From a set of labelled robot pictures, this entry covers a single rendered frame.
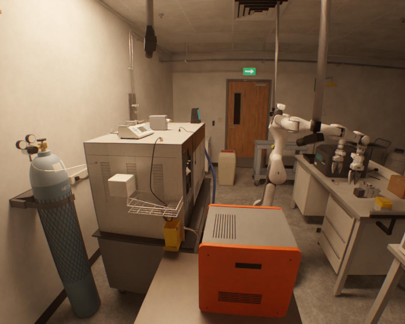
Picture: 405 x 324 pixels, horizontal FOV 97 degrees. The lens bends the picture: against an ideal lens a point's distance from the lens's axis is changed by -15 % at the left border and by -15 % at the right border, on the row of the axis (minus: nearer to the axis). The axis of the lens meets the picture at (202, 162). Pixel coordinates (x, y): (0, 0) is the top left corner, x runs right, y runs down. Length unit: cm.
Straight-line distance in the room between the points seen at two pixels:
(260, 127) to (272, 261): 454
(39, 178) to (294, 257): 145
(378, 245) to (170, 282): 179
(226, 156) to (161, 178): 282
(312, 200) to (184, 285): 223
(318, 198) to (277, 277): 220
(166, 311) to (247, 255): 53
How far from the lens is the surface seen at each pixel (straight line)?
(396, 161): 627
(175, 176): 132
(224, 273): 99
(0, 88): 176
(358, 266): 241
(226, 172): 417
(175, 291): 129
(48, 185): 152
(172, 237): 140
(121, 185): 129
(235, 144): 531
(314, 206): 316
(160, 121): 182
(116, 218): 166
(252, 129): 527
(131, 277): 197
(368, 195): 226
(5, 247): 185
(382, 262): 250
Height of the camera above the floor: 170
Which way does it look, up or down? 17 degrees down
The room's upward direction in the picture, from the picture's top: straight up
